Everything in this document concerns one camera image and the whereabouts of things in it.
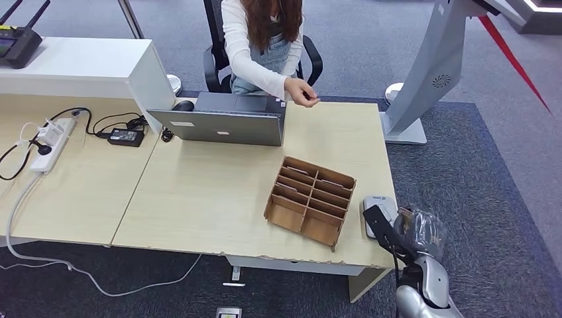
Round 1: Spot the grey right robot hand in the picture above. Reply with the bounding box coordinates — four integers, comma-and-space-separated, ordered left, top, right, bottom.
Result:
392, 205, 447, 262

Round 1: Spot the person's right hand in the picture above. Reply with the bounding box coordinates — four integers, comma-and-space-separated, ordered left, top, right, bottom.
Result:
284, 78, 321, 109

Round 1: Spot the grey card reader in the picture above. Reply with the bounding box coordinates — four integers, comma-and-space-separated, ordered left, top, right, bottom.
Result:
363, 195, 399, 240

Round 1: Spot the person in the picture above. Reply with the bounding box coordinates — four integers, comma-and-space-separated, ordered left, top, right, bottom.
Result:
221, 0, 321, 109

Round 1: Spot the brown divided card organizer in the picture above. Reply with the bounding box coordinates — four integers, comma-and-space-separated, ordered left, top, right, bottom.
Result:
263, 156, 357, 253

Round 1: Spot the wooden desk leg panel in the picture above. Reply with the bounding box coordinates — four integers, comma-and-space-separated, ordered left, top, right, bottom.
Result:
348, 266, 392, 303

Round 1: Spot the grey laptop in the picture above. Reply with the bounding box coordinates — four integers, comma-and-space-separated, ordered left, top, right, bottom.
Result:
146, 92, 287, 148

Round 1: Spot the chrome stanchion base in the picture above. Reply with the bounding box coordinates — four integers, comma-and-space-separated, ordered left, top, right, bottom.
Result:
166, 74, 183, 97
384, 82, 405, 106

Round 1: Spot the black office chair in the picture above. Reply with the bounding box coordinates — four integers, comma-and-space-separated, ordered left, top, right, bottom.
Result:
202, 0, 323, 94

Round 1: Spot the silver kiosk stand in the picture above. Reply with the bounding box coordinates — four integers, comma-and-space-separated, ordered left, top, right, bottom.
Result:
379, 0, 528, 146

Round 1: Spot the black power brick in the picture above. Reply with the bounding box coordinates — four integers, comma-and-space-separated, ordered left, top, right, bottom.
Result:
107, 128, 146, 148

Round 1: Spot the chrome stanchion pole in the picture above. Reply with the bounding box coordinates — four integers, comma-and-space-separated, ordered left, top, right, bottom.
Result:
117, 0, 146, 40

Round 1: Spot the red barrier tape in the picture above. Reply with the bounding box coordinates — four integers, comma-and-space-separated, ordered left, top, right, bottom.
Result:
477, 15, 553, 117

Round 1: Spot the white counter cabinet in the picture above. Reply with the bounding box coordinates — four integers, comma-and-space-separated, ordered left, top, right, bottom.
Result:
0, 37, 178, 134

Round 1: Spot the dark platform with light strip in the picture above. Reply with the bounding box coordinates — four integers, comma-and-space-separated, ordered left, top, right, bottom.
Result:
504, 0, 562, 36

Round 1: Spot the white power strip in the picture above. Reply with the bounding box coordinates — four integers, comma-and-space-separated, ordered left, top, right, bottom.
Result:
29, 117, 78, 174

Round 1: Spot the black plug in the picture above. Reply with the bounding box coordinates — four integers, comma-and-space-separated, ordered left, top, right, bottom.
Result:
29, 140, 52, 156

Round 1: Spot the black controller with antennas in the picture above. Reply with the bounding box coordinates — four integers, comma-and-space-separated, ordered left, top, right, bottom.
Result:
0, 0, 51, 70

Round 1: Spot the black camera bracket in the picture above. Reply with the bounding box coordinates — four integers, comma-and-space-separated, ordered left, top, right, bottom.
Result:
363, 205, 416, 264

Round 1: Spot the white desk frame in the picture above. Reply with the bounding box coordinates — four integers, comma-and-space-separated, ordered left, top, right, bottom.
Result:
222, 254, 365, 288
0, 236, 38, 249

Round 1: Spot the thin white cable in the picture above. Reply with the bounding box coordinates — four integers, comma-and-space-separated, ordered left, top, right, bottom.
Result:
15, 122, 47, 148
0, 261, 71, 271

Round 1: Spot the thick white power cord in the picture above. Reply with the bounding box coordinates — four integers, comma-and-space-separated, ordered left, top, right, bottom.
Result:
4, 172, 203, 298

